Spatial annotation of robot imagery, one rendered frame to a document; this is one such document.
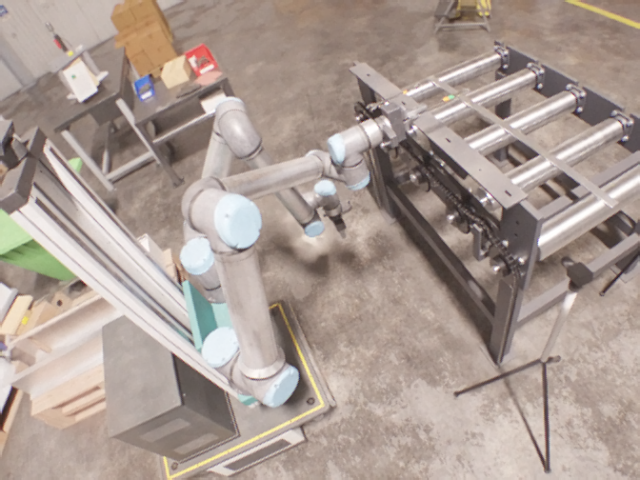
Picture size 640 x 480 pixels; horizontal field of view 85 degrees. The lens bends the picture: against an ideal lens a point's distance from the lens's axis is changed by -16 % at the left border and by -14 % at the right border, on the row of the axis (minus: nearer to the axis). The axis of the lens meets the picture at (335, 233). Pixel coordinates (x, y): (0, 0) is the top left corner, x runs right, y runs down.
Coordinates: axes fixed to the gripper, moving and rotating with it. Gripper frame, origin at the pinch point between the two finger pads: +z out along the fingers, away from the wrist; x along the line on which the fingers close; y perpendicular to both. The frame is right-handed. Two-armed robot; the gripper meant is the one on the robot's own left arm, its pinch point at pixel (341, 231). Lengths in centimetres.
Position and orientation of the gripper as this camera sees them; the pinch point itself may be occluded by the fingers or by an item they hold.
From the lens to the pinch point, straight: 210.5
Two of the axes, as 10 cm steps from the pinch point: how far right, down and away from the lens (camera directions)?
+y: -9.1, 4.1, -0.4
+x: 3.3, 6.6, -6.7
